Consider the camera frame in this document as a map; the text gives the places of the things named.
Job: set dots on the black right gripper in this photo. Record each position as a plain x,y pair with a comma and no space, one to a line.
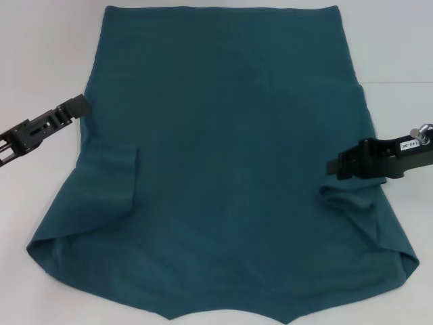
395,159

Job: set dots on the silver metal bolt fitting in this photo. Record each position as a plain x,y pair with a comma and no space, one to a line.
419,133

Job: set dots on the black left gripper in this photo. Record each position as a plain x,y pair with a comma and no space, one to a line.
23,135

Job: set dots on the teal blue shirt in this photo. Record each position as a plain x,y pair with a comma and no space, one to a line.
230,162

